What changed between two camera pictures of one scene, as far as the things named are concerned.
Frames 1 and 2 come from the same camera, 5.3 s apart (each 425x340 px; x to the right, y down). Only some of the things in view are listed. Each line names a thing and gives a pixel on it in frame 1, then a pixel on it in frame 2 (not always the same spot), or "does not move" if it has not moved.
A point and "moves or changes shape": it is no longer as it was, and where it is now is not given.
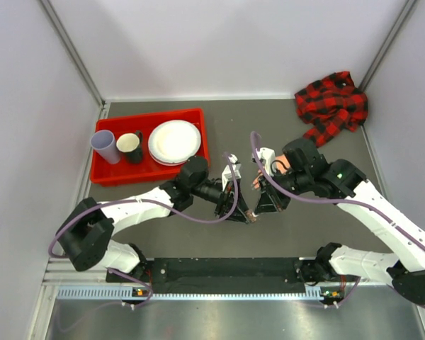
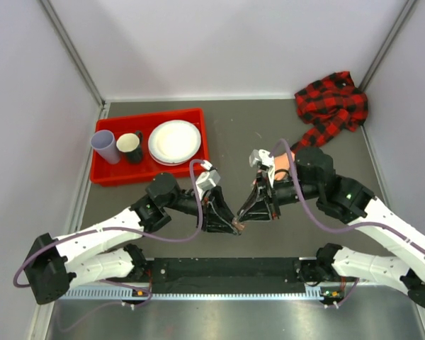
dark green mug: x=131 y=144 does not move
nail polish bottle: x=251 y=215 moves or changes shape
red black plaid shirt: x=331 y=104 does not move
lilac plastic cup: x=104 y=142 does not move
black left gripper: x=227 y=202 → x=216 y=215
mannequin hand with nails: x=281 y=165 does not move
